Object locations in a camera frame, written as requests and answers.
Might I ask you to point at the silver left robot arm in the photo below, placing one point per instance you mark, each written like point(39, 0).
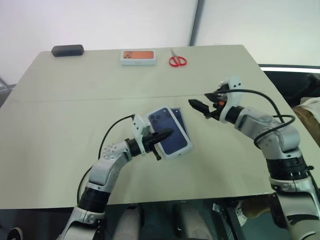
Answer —
point(110, 162)

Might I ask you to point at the grey metal frame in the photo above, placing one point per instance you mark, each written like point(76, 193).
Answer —
point(5, 85)

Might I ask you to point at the white rounded robot leg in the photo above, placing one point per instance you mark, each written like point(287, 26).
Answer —
point(128, 225)
point(192, 222)

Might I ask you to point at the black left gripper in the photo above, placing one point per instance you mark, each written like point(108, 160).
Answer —
point(149, 142)

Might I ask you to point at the black metal table leg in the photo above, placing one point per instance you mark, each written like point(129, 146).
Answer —
point(228, 220)

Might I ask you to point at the blue phone box base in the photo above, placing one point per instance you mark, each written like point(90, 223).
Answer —
point(180, 120)

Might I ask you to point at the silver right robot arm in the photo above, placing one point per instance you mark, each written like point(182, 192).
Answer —
point(282, 135)

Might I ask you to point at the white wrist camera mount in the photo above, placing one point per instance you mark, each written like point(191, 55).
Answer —
point(235, 83)
point(138, 125)

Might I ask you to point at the grey vertical pole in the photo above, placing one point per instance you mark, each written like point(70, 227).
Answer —
point(197, 22)

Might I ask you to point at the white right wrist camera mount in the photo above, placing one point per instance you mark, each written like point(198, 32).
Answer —
point(235, 83)

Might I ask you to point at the black oblong case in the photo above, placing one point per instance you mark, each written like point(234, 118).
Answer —
point(67, 50)

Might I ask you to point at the black white sneaker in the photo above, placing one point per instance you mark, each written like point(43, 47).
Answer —
point(15, 235)

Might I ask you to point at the dark side table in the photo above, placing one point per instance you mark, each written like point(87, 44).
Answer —
point(285, 80)

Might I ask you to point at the white box base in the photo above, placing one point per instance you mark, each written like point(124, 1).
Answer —
point(176, 108)

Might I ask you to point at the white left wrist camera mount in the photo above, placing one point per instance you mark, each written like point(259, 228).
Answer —
point(138, 125)

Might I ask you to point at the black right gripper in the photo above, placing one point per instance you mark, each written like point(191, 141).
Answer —
point(221, 110)

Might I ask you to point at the orange printed phone box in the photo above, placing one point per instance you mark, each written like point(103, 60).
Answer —
point(138, 57)

